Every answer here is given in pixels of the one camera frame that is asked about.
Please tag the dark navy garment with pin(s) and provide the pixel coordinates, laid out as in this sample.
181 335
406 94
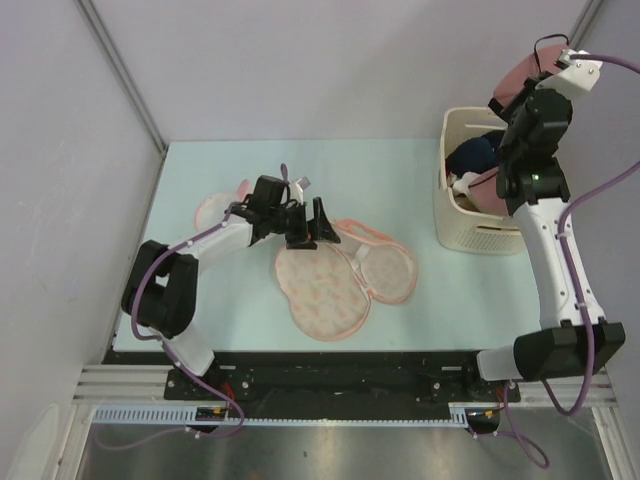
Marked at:
476 155

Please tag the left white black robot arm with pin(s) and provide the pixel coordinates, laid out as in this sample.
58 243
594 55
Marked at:
160 296

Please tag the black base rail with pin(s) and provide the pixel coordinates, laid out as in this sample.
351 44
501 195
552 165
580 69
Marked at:
355 404

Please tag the cream plastic laundry basket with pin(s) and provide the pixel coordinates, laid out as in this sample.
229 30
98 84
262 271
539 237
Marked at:
457 228

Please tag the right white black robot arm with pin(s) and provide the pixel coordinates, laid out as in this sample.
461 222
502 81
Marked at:
574 337

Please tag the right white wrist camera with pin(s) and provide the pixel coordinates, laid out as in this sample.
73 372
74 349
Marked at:
576 76

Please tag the white slotted cable duct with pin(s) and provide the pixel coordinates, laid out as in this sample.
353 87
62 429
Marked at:
192 415

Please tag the floral orange bra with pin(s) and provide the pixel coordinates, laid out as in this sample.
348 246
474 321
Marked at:
330 290

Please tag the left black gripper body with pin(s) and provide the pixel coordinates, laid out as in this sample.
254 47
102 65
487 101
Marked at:
291 222

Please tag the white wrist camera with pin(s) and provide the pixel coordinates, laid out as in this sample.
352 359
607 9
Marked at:
297 189
576 76

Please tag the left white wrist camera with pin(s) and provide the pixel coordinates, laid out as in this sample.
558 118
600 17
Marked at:
297 189

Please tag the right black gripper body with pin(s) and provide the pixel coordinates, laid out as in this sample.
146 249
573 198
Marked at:
507 151

